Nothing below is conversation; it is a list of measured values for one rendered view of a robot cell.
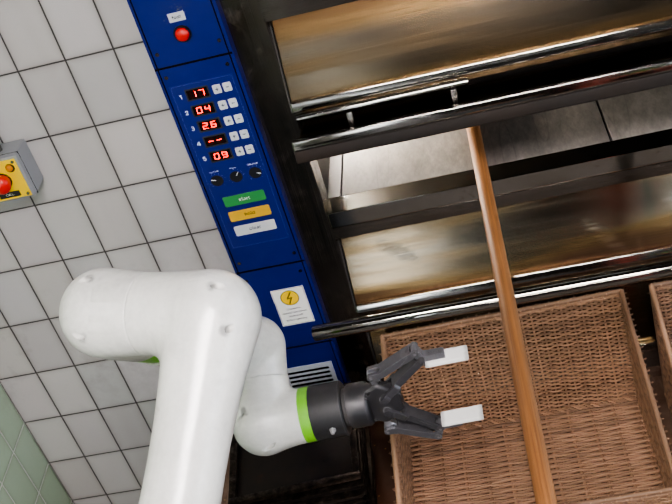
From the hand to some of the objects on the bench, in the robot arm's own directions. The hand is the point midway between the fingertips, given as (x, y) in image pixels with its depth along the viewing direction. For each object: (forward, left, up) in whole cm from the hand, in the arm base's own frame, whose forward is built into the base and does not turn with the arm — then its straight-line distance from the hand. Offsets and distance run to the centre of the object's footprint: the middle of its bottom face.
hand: (468, 383), depth 172 cm
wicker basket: (+8, +33, -61) cm, 70 cm away
